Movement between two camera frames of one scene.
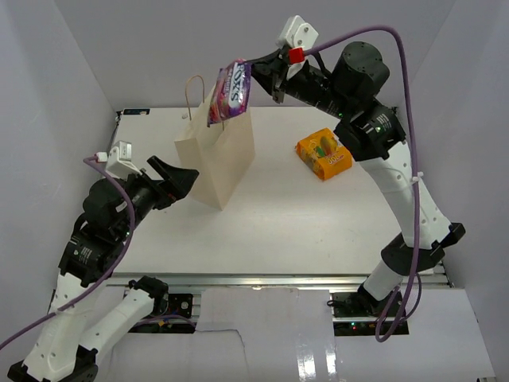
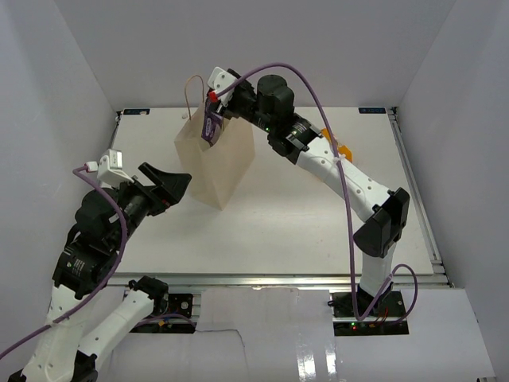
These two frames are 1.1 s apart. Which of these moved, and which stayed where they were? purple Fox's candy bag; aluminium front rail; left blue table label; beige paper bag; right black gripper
Moved: right black gripper; purple Fox's candy bag
Stayed: aluminium front rail; left blue table label; beige paper bag
